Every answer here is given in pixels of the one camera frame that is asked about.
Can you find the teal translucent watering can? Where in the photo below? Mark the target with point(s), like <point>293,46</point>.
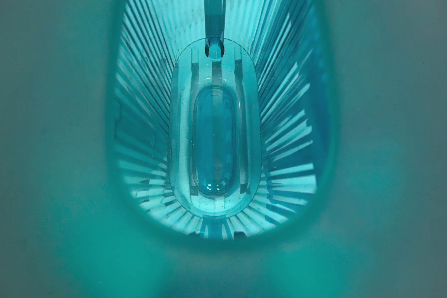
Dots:
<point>132,166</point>

